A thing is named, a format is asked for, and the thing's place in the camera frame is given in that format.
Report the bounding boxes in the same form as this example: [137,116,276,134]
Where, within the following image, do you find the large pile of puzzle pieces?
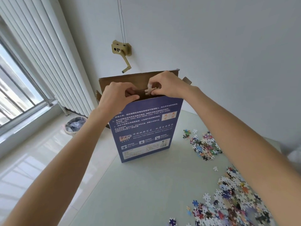
[186,165,276,226]

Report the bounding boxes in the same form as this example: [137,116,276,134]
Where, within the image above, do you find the person's right forearm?
[185,86,301,226]

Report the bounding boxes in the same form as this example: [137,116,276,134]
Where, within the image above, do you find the round waste bin with bag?
[64,116,87,137]

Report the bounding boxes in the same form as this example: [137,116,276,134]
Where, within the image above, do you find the beige puzzle pieces clump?
[144,86,163,96]

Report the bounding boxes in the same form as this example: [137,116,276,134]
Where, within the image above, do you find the small pile of puzzle pieces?
[183,129,223,161]

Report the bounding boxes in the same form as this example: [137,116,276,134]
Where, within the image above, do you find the thin black wire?
[121,0,126,44]
[118,0,125,44]

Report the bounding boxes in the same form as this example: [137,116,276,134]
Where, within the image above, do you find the metal window railing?
[0,66,55,126]

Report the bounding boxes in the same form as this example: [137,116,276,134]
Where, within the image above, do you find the person's left hand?
[97,82,140,116]

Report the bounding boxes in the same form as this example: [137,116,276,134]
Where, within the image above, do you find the blue cardboard puzzle box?
[95,69,192,164]

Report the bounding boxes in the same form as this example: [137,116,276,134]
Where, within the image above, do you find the person's right hand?
[145,70,197,100]

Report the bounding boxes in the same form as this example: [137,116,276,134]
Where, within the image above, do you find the person's left forearm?
[0,105,124,226]

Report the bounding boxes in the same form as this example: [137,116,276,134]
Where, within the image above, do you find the white vertical blinds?
[0,0,100,118]

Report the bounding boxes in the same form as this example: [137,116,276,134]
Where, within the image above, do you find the gold wall-mounted hand crank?
[111,40,133,74]

